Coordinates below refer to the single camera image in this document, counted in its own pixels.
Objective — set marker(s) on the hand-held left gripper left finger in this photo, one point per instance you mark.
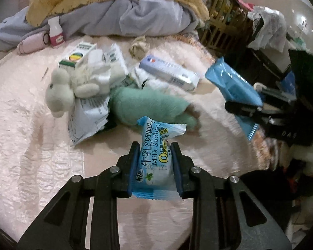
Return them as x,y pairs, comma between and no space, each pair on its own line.
134,169

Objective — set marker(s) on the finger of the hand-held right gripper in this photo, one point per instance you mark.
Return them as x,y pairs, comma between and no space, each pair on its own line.
247,113
276,92

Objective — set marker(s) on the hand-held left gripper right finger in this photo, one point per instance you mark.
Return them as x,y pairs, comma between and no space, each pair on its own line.
176,169

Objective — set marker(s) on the blue white snack packet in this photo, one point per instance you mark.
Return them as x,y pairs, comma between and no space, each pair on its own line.
154,156

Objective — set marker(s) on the blue plastic packet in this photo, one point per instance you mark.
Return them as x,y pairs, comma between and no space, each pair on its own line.
229,83

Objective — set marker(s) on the beige tissue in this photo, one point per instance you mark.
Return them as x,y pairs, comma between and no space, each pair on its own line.
138,48

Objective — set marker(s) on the patterned bed sheet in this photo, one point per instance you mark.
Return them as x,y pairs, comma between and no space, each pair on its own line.
271,153

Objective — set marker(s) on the white printed cloth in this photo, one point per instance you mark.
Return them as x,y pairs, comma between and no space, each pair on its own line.
271,28

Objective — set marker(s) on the green fluffy cloth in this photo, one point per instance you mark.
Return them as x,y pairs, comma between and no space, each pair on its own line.
146,104

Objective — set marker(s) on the white printed plastic bag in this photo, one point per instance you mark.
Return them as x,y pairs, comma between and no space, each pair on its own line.
87,117

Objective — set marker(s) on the long white blue box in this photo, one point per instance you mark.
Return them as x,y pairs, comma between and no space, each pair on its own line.
169,71

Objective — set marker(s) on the wooden crib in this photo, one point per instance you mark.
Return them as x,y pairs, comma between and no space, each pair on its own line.
224,18

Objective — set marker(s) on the white plush toy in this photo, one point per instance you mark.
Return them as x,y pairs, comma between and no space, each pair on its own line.
61,91

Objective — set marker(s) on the pink fluffy bedspread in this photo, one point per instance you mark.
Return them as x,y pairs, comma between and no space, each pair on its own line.
28,148

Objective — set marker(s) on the white printed carton box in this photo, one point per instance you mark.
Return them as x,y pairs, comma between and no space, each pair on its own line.
117,57

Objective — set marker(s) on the green white carton box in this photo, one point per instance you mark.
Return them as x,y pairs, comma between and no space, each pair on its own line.
77,54

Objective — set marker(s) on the grey quilt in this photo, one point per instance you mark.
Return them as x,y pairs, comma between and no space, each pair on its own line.
135,15

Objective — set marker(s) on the white pink plastic bottle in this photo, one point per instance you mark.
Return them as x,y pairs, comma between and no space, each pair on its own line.
56,32

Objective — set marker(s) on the pink pouch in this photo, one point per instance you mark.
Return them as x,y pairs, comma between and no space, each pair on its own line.
32,43

